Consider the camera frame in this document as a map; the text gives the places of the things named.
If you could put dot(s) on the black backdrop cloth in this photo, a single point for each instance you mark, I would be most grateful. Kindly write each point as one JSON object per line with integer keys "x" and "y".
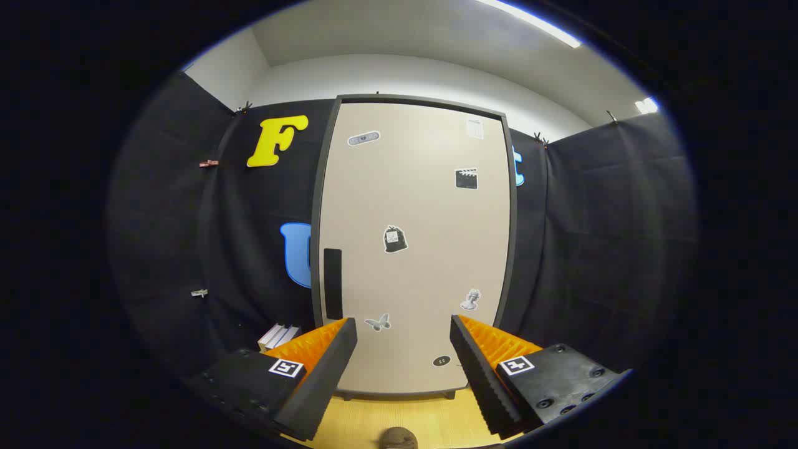
{"x": 174, "y": 237}

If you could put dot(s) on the blue grey book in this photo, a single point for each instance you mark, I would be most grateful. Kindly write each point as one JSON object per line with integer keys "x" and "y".
{"x": 288, "y": 335}

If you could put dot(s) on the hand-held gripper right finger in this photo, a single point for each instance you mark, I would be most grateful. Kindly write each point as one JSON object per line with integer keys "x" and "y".
{"x": 480, "y": 380}

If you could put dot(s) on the silver metal clip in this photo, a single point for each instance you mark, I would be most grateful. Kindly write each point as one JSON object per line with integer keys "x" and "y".
{"x": 199, "y": 292}

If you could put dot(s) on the dark grey shoe cabinet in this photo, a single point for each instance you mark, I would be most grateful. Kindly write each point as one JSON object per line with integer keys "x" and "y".
{"x": 512, "y": 218}

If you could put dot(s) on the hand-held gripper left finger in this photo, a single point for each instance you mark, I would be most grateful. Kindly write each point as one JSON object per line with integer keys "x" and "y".
{"x": 324, "y": 380}

